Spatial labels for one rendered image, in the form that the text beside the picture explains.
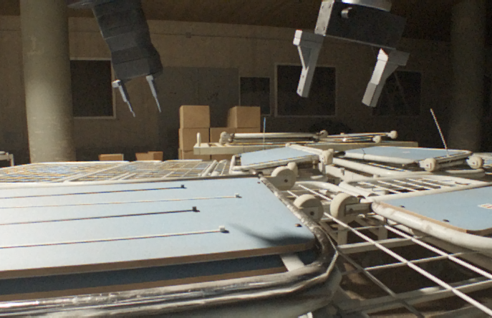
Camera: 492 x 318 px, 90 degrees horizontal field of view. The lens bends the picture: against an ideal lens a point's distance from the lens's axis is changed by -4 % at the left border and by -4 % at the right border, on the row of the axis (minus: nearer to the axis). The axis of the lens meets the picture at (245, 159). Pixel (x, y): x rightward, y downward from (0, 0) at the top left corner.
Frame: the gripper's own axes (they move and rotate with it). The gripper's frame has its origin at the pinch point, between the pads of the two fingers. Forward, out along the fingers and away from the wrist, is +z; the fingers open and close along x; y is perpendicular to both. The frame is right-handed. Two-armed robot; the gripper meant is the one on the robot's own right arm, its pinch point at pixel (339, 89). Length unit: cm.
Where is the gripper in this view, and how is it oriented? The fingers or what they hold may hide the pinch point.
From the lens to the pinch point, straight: 51.3
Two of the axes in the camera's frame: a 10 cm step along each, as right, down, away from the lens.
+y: 1.1, 4.8, -8.7
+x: 9.8, 0.8, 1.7
